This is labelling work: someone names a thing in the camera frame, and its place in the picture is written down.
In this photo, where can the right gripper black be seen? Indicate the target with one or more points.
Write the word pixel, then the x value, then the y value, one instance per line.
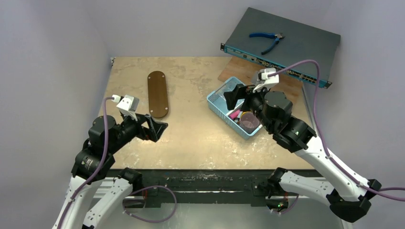
pixel 245 97

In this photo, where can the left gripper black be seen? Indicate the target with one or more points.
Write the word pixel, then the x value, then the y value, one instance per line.
pixel 155 129

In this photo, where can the light blue plastic basket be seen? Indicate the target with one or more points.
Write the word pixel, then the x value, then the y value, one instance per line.
pixel 236 126

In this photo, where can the purple translucent cup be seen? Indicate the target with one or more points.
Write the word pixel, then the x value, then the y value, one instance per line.
pixel 249 123

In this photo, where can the brown wooden oval tray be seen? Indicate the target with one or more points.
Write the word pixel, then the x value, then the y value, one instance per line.
pixel 157 94

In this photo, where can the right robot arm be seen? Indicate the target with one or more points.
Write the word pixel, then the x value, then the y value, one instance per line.
pixel 347 194

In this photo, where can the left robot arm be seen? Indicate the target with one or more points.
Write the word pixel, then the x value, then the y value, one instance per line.
pixel 93 163

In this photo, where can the clear plastic box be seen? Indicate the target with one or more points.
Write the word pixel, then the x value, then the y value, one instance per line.
pixel 216 99

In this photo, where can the light wooden board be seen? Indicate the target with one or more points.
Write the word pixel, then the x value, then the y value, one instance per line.
pixel 245 71

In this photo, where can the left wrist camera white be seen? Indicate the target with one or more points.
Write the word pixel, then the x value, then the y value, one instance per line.
pixel 127 106

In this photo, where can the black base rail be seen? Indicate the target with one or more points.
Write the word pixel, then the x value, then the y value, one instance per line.
pixel 219 186

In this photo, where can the grey network switch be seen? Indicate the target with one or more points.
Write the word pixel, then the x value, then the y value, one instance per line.
pixel 276 42

